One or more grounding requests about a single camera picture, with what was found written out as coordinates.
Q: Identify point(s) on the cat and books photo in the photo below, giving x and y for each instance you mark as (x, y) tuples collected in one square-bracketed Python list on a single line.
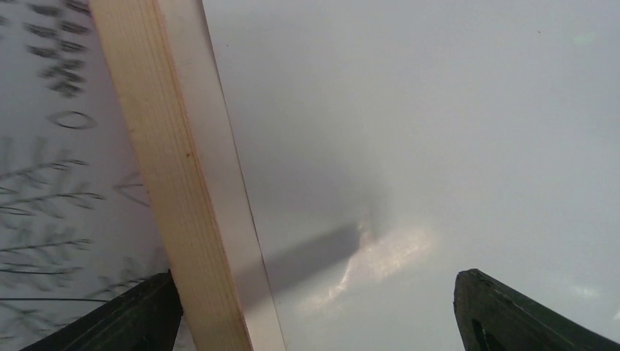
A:
[(386, 146)]

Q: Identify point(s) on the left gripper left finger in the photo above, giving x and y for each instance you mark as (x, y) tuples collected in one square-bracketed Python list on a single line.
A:
[(146, 317)]

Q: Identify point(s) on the pink wooden picture frame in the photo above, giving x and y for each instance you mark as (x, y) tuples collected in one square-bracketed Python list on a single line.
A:
[(137, 51)]

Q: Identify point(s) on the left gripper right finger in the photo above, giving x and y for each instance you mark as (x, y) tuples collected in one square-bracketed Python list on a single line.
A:
[(493, 316)]

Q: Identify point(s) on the floral patterned table mat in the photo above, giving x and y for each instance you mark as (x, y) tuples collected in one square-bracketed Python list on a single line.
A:
[(76, 227)]

